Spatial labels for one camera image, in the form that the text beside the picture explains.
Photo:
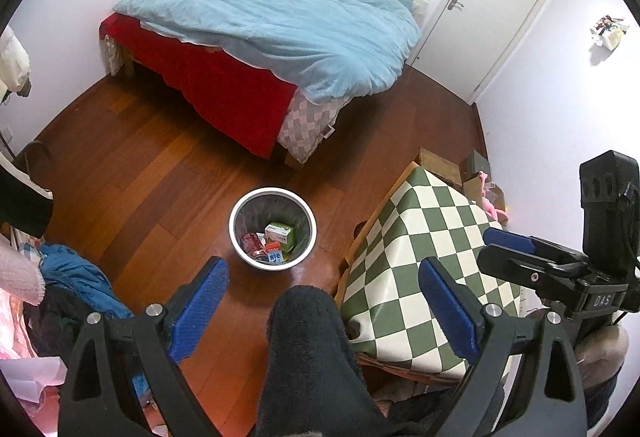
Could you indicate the brown cardboard box with items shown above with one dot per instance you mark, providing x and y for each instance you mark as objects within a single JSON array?
[{"x": 472, "y": 165}]

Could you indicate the wall flower decoration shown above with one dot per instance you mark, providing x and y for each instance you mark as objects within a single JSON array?
[{"x": 609, "y": 32}]

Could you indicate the pink knitted cloth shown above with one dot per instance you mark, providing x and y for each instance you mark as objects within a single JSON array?
[{"x": 20, "y": 277}]

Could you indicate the flat cardboard box on floor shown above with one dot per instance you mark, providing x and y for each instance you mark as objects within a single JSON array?
[{"x": 445, "y": 170}]

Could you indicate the blue clothing pile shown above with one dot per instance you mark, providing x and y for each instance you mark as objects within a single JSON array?
[{"x": 64, "y": 268}]

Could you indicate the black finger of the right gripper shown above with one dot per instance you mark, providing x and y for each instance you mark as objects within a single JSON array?
[{"x": 546, "y": 278}]

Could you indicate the white round trash bin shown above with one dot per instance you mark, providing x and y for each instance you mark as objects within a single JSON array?
[{"x": 255, "y": 210}]

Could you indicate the small blue red box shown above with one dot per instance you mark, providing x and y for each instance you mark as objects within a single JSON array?
[{"x": 275, "y": 255}]

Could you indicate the grey patterned mattress cover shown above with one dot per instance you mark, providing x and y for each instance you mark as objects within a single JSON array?
[{"x": 305, "y": 125}]

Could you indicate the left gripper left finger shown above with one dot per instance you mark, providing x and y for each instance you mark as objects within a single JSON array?
[{"x": 98, "y": 397}]

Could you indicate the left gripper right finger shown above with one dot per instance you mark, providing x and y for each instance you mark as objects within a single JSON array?
[{"x": 546, "y": 397}]

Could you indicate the person's leg black trousers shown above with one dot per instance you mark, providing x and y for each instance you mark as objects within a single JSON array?
[{"x": 313, "y": 384}]

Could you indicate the red cola can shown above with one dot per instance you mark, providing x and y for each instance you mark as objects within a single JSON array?
[{"x": 253, "y": 246}]

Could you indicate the red bed sheet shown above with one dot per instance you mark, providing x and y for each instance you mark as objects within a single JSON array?
[{"x": 246, "y": 104}]

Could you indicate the white jacket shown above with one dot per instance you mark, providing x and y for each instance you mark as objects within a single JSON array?
[{"x": 14, "y": 66}]

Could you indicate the white door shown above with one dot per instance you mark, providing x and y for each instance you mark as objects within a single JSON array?
[{"x": 468, "y": 40}]

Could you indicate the pink plush toy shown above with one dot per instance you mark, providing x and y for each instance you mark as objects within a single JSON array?
[{"x": 487, "y": 205}]

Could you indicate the black white garment on rack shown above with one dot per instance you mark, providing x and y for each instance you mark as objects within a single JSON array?
[{"x": 24, "y": 205}]

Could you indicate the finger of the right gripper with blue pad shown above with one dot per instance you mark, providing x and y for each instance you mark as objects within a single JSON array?
[{"x": 532, "y": 245}]

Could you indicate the wooden table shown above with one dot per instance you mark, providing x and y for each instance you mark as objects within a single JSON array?
[{"x": 387, "y": 318}]

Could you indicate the light blue duvet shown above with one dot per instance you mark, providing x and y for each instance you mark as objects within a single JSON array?
[{"x": 329, "y": 49}]

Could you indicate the green white carton box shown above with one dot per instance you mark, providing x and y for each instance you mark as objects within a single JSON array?
[{"x": 282, "y": 233}]

